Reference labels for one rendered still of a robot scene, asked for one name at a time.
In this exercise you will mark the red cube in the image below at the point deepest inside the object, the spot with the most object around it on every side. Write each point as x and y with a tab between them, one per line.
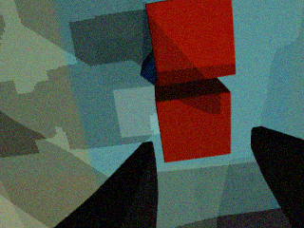
191	40
194	119

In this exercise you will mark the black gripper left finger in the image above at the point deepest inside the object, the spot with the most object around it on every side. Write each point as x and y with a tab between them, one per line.
128	199

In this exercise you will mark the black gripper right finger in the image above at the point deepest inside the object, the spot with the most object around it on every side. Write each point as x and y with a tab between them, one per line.
280	157

